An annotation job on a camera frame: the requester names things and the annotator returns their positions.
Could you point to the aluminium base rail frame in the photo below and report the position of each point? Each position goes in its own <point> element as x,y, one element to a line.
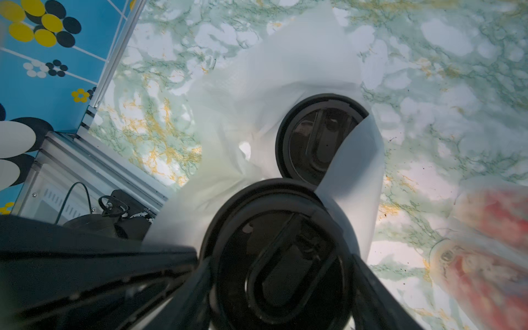
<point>71,171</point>

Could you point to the translucent plastic carrier bag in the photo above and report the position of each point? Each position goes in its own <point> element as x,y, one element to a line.
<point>466,236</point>

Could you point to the aluminium left corner post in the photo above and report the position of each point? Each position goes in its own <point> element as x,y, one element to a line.
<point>117,52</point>

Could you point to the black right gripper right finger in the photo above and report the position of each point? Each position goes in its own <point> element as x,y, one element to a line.
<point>373,306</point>

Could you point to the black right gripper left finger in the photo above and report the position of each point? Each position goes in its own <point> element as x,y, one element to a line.
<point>181,300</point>

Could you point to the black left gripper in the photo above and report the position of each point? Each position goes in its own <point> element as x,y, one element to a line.
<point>59,278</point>

